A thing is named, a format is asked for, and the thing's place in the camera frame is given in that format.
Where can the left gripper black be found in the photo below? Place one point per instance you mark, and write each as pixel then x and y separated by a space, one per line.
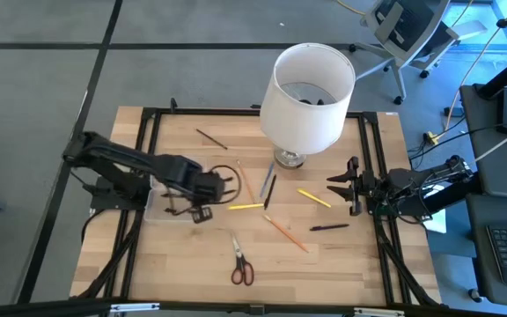
pixel 205 185

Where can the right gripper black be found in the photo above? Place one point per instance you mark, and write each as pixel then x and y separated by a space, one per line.
pixel 368 185

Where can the yellow pen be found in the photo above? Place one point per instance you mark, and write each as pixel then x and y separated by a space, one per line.
pixel 244 206
pixel 314 198

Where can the black pen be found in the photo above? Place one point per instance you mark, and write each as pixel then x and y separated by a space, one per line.
pixel 270 192
pixel 178 211

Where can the dark purple pen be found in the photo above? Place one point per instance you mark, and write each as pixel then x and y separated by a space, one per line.
pixel 329 227

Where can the clear plastic supply box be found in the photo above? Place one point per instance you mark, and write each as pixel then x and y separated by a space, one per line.
pixel 156 207

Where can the orange pencil with pale eraser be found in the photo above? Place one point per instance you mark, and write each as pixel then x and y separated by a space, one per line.
pixel 286 233

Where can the red and black scissors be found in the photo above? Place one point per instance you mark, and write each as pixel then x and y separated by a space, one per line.
pixel 239 255

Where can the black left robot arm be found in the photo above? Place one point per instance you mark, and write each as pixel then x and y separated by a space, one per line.
pixel 117 156

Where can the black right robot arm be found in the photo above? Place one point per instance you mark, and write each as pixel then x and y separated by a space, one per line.
pixel 421 180

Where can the thin dark rod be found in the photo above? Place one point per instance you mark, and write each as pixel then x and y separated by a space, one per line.
pixel 211 138

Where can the white shade silver table lamp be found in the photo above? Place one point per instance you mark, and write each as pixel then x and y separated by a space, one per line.
pixel 302 127

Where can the yellow plug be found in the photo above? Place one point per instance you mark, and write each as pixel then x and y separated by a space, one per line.
pixel 431 137

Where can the grey side desk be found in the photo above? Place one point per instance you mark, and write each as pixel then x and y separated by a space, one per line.
pixel 500 176

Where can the grey office chair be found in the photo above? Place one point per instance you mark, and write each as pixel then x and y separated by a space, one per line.
pixel 403 26

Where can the black overhead camera rail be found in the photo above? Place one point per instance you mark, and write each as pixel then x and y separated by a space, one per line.
pixel 60 310

